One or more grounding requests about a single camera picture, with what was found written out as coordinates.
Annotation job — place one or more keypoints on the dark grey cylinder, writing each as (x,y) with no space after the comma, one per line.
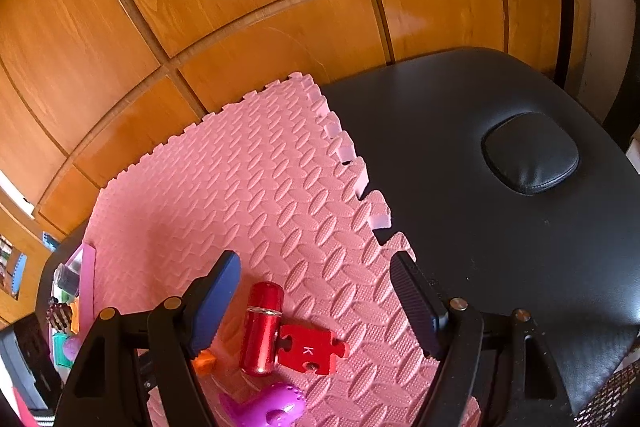
(66,281)

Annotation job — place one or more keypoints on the black face hole cushion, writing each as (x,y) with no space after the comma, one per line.
(530,154)

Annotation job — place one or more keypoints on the orange toy piece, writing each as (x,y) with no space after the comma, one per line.
(76,318)

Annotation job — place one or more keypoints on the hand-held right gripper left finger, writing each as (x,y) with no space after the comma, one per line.
(215,307)

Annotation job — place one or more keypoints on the pink storage box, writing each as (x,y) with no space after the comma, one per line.
(89,272)

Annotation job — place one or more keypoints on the pink foam puzzle mat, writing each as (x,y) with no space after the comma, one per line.
(275,187)

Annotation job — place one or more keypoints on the orange block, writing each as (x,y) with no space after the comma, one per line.
(205,361)

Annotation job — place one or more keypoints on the small blue object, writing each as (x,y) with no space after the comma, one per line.
(49,241)

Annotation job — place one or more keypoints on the dark bag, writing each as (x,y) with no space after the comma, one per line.
(22,372)

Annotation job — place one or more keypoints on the purple plastic toy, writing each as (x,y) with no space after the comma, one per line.
(72,347)

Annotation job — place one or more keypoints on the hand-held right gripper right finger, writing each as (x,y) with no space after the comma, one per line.
(415,307)

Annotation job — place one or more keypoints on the green plastic toy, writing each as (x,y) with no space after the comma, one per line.
(57,352)

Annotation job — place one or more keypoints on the dark woven mat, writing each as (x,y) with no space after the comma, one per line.
(612,399)

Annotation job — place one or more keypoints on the red metal cylinder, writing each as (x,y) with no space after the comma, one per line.
(261,332)

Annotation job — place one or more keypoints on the purple toy whale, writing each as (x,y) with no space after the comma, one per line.
(275,404)

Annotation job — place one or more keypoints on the red puzzle piece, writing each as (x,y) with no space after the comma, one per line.
(305,349)

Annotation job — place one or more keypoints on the black padded massage table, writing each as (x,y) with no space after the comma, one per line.
(475,232)

